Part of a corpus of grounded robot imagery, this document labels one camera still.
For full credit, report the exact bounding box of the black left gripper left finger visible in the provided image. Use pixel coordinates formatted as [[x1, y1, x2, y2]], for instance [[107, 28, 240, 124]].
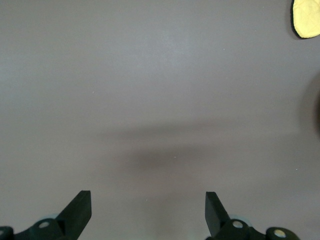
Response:
[[0, 190, 92, 240]]

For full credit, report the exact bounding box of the yellow quilted oven mitt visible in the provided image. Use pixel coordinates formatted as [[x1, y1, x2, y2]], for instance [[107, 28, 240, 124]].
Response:
[[290, 0, 320, 40]]

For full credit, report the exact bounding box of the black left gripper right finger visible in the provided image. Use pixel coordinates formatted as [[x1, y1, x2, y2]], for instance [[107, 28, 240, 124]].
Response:
[[205, 191, 301, 240]]

